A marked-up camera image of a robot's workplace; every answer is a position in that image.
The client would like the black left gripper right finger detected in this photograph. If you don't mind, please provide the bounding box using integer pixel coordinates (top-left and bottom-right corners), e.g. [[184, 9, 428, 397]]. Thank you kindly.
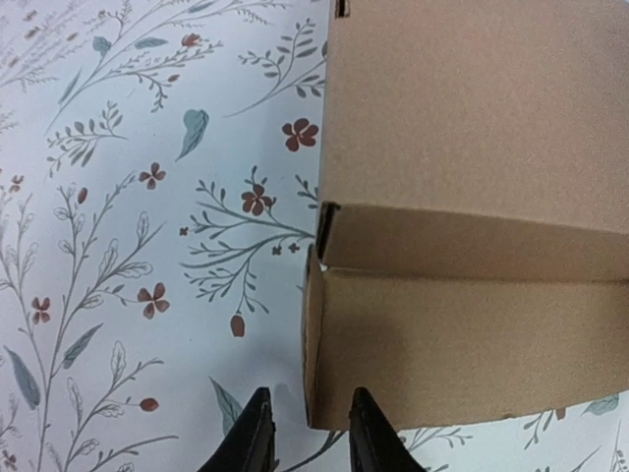
[[349, 386, 426, 472]]

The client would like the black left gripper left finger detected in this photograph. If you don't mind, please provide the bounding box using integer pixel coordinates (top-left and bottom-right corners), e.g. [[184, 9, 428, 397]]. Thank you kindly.
[[199, 387, 278, 472]]

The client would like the brown cardboard box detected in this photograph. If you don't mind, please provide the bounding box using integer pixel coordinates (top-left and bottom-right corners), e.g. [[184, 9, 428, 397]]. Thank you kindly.
[[303, 1, 628, 430]]

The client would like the white floral table cloth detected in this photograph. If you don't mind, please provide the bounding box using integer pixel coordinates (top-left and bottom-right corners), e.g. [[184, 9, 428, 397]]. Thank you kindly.
[[1, 1, 628, 471]]

